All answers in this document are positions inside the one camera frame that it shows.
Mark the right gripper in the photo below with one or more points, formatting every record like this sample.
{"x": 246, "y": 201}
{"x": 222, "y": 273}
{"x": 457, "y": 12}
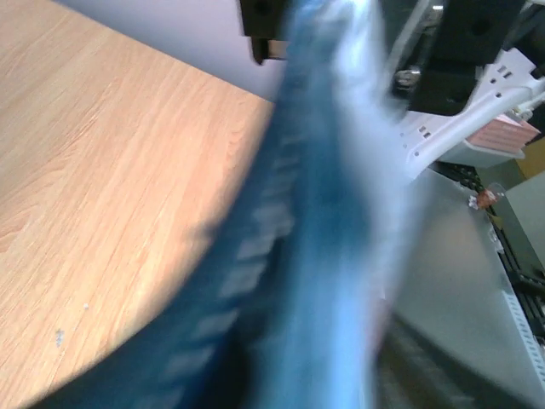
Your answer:
{"x": 429, "y": 55}

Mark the blue card holder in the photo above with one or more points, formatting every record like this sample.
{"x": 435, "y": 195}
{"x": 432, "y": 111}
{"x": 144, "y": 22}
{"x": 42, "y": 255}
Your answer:
{"x": 280, "y": 310}

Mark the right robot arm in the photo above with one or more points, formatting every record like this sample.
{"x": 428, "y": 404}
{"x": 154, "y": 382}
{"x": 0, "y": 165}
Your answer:
{"x": 514, "y": 80}

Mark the white slotted cable duct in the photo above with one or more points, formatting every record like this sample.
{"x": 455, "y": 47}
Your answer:
{"x": 528, "y": 336}

